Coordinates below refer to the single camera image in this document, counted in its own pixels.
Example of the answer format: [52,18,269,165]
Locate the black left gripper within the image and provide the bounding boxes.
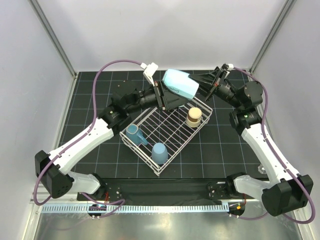
[125,80,188,115]

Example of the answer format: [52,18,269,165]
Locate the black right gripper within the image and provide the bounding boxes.
[186,69,243,110]

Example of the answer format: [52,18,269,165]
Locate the teal cup cream inside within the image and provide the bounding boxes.
[162,69,199,100]

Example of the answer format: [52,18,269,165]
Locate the brown and cream cup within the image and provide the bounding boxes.
[185,107,202,128]

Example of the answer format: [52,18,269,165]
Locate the blue glazed ceramic mug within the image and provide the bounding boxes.
[125,124,149,146]

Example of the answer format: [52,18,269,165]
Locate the light blue plastic cup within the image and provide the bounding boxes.
[151,142,169,165]

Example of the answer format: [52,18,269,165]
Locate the clear glass cup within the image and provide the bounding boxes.
[257,164,267,175]

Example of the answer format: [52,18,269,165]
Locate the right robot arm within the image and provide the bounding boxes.
[189,64,316,224]

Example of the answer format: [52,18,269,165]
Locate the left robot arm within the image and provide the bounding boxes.
[34,78,199,201]

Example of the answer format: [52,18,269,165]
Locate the black grid mat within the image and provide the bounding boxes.
[59,71,265,179]

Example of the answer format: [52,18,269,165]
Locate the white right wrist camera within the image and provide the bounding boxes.
[221,63,235,72]

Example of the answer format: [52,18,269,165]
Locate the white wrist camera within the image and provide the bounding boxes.
[221,63,235,72]
[140,62,159,86]

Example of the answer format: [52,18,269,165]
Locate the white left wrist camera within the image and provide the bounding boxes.
[140,62,159,86]

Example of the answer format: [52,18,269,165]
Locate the white wire dish rack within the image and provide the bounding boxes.
[119,97,213,177]

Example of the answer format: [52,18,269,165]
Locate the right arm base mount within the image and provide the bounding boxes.
[206,180,246,201]

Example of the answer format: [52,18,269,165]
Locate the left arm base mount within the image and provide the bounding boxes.
[100,183,122,202]

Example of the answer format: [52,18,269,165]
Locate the aluminium frame rail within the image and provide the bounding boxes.
[29,69,78,203]

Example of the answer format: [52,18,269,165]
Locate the white slotted cable duct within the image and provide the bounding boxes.
[41,202,229,214]

